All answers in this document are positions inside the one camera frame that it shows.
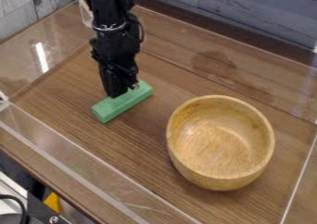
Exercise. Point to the green foam block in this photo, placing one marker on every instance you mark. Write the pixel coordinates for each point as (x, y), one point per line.
(111, 107)

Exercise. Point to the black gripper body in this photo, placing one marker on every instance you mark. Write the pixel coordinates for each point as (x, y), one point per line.
(115, 47)

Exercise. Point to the clear acrylic corner bracket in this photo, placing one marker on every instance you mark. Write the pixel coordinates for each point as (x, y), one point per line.
(85, 13)

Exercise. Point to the brown wooden bowl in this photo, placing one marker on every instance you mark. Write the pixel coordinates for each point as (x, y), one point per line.
(220, 142)

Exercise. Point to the black and yellow base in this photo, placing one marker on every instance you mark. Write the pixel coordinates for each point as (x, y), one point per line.
(49, 213)

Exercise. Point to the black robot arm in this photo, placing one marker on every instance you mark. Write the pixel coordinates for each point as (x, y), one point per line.
(111, 12)

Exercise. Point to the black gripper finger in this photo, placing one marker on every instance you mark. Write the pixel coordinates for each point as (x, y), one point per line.
(109, 80)
(125, 79)

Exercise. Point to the clear acrylic front wall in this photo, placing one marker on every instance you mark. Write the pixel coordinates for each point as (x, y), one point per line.
(89, 183)

